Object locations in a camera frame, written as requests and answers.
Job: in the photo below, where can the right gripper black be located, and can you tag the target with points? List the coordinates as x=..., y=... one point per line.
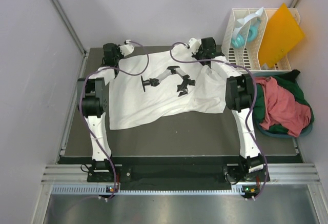
x=195, y=56

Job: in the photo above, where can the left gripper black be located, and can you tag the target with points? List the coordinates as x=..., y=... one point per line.
x=117, y=49

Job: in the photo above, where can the white printed t shirt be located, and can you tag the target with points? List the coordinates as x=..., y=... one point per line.
x=132, y=105

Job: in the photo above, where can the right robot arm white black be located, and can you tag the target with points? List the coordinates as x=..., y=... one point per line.
x=239, y=96

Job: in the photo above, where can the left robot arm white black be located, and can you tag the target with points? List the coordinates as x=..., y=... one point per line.
x=93, y=105

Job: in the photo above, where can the white plastic file organizer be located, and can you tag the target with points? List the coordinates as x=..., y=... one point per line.
x=247, y=55

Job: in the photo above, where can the teal white headphones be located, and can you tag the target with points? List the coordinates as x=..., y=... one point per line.
x=246, y=29

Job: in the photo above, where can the orange plastic folder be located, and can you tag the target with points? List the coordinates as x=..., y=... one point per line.
x=281, y=35

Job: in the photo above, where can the pink t shirt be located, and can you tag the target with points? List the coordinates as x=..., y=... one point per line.
x=284, y=106

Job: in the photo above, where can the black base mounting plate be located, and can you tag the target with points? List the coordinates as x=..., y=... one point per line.
x=237, y=168

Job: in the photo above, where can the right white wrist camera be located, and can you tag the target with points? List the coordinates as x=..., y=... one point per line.
x=193, y=44

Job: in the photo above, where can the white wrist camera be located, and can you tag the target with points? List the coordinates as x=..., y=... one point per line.
x=127, y=48
x=193, y=44

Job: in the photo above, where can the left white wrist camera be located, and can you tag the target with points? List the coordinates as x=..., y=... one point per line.
x=127, y=48

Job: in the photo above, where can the aluminium corner post left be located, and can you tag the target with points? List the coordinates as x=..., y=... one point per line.
x=64, y=18

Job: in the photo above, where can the grey slotted cable duct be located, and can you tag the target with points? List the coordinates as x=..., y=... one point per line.
x=107, y=190

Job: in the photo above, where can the aluminium frame rail front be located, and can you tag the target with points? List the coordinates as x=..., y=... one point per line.
x=284, y=174

